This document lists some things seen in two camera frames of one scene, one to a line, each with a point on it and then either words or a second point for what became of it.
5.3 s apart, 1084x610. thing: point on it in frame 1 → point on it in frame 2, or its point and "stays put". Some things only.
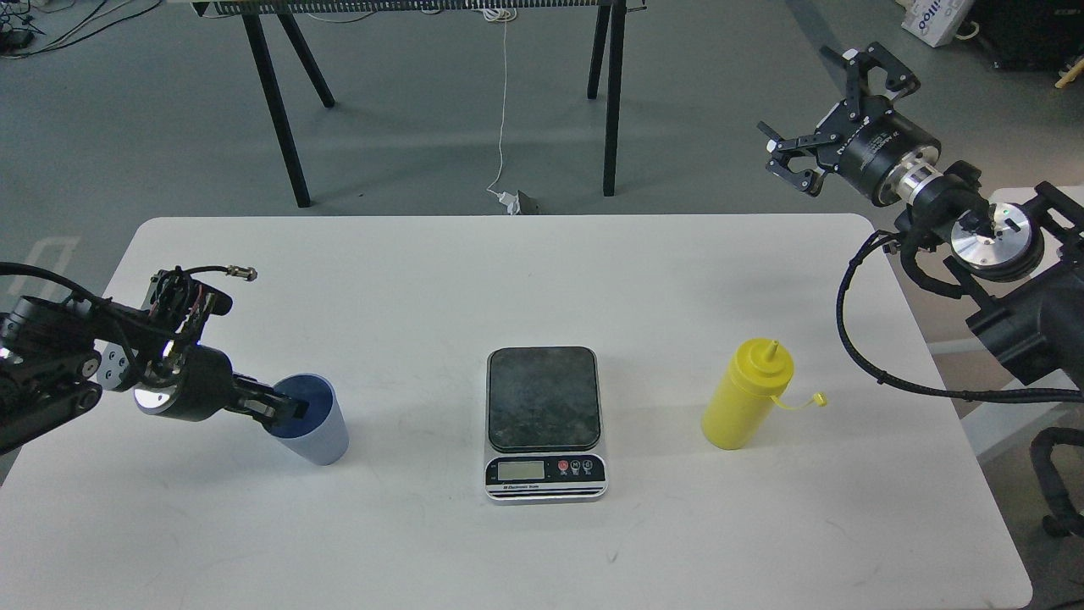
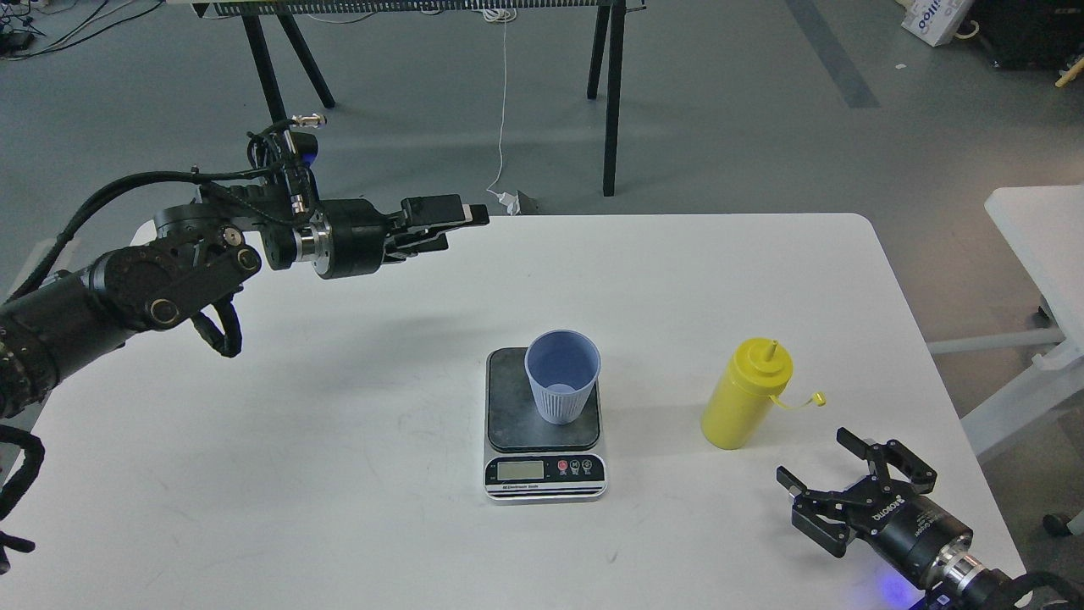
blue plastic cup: (322, 436) → (562, 365)
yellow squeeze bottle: (760, 370) stays put
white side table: (1036, 401) stays put
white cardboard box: (934, 21) stays put
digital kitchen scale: (544, 429) stays put
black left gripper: (206, 384) → (348, 236)
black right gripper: (877, 148) → (911, 531)
